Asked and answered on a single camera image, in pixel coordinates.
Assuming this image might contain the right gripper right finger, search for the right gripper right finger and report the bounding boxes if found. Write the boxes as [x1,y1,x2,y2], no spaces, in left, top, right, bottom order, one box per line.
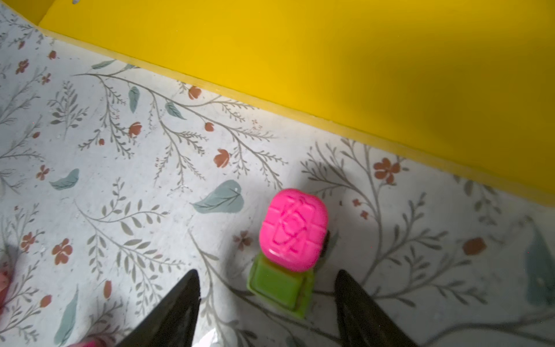
[335,270,416,347]

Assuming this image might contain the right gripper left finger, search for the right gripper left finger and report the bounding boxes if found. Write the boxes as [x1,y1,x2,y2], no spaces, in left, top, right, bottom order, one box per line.
[118,270,201,347]

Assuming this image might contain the pink truck green striped top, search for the pink truck green striped top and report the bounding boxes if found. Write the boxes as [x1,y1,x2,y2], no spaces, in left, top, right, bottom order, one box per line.
[68,337,108,347]

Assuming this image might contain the green truck pink mixer drum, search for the green truck pink mixer drum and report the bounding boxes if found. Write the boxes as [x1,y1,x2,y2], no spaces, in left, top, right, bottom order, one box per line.
[247,189,329,319]

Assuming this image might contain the yellow shelf pink blue boards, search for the yellow shelf pink blue boards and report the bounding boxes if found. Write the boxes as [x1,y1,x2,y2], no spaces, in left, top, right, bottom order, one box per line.
[8,1,554,206]

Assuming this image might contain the floral patterned table mat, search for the floral patterned table mat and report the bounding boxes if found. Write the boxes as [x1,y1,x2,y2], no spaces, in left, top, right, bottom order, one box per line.
[1,5,554,346]

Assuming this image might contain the pink pig toy pair left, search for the pink pig toy pair left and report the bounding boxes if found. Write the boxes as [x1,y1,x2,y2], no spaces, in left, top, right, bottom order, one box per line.
[0,270,12,309]

